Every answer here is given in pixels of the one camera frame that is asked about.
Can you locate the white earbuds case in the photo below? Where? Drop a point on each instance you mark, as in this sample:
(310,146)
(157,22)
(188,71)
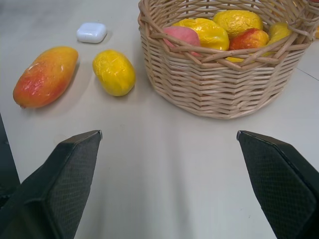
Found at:
(91,33)

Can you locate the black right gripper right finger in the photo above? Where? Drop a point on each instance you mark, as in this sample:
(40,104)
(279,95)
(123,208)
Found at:
(279,184)

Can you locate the yellow-brown blurry object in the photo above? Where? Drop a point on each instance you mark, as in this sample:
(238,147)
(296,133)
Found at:
(317,33)

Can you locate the yellow lemon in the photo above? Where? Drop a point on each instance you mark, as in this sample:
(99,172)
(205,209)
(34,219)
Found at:
(114,72)
(236,22)
(207,33)

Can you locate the small orange-red mango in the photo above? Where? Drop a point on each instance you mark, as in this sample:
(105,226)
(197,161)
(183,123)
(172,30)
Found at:
(249,39)

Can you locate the yellow banana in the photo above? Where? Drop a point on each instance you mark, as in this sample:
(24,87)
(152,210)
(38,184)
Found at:
(277,33)

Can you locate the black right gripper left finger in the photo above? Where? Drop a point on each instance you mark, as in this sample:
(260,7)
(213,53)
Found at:
(62,184)

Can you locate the wicker basket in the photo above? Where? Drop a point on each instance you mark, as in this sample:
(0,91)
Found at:
(219,84)

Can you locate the pink peach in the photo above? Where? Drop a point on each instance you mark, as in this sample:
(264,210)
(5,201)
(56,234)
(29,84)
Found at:
(183,37)

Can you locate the large orange-red mango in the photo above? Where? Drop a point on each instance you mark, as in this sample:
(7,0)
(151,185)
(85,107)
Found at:
(46,77)

